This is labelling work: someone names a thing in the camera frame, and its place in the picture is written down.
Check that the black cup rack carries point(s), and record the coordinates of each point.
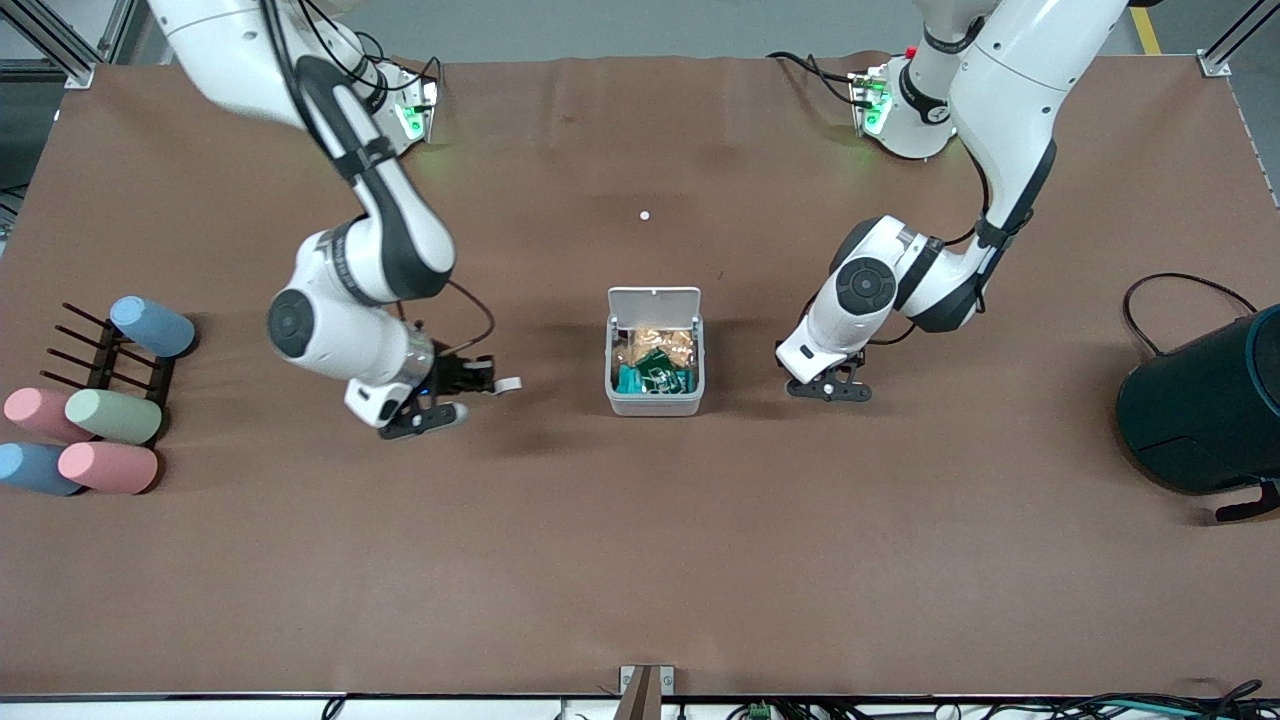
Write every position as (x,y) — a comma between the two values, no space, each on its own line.
(130,380)

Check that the blue cup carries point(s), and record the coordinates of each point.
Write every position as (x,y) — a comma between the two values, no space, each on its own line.
(35,469)
(152,326)

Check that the white square lidded bin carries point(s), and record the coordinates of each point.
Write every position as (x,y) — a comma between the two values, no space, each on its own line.
(655,404)

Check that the brown table cover sheet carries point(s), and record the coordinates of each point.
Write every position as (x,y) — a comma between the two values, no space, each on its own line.
(640,560)

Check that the tan snack wrapper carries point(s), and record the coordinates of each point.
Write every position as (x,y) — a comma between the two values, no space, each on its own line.
(668,342)

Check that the small white trash piece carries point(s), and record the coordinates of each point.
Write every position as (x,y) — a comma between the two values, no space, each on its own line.
(509,385)

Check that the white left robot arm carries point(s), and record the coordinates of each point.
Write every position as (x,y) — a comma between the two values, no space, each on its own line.
(1010,95)

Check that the dark teal cylindrical bin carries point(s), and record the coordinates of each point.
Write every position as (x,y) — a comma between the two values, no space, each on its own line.
(1205,410)

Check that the green cup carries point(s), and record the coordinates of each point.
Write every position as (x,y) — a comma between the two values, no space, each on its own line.
(113,416)

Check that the aluminium frame profile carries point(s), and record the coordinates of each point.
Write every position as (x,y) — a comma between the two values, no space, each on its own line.
(1225,50)
(60,45)

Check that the dark green wrapper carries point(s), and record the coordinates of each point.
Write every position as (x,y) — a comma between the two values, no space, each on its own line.
(660,372)

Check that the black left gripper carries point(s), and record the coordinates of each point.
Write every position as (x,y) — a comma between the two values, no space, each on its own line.
(860,360)

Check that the teal wrapper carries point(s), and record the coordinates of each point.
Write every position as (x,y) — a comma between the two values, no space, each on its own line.
(628,380)

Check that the dark curved foot piece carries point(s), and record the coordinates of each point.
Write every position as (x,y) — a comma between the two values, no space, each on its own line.
(1250,505)

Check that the pink cup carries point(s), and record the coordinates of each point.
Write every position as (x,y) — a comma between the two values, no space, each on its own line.
(38,412)
(108,467)

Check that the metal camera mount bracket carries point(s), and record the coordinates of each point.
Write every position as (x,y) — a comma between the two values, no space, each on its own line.
(646,690)

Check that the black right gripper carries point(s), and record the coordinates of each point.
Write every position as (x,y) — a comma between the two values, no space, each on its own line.
(457,375)

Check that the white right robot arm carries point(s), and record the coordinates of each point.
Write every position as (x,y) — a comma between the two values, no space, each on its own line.
(390,240)

